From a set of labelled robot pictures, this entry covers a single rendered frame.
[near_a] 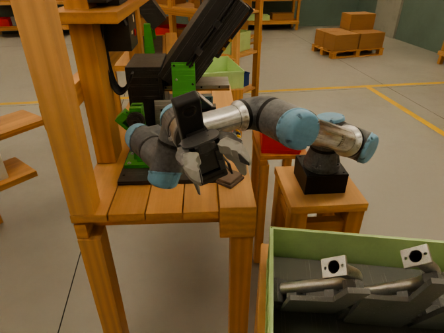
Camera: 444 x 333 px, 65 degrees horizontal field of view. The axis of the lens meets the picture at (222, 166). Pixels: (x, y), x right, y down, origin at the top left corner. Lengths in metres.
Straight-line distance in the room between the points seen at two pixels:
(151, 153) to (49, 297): 1.68
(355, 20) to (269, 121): 7.22
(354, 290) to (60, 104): 0.96
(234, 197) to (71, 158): 0.60
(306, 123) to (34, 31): 0.80
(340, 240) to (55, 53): 1.02
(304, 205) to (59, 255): 1.75
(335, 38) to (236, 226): 6.39
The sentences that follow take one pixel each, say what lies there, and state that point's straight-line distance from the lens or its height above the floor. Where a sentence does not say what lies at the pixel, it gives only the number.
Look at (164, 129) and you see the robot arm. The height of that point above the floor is 1.37.
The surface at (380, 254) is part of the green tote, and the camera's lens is 1.25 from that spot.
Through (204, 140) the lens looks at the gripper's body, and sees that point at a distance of 0.60.
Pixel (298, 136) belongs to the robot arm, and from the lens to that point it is 0.99.
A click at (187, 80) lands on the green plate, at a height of 1.19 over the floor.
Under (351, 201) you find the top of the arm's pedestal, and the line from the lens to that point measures 1.52.
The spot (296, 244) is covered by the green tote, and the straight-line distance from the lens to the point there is 1.18.
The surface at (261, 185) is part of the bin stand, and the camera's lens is 1.97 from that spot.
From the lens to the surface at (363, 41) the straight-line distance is 7.90.
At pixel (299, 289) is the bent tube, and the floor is 0.98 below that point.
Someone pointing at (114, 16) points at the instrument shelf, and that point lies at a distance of 1.38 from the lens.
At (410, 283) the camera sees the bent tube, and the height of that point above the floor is 1.05.
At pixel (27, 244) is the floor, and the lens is 2.81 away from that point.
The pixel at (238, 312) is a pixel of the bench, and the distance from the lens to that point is 1.76.
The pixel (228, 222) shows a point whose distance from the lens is 1.35.
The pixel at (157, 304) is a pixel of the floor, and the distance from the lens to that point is 2.17.
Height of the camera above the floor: 1.70
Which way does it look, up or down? 31 degrees down
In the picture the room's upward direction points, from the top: straight up
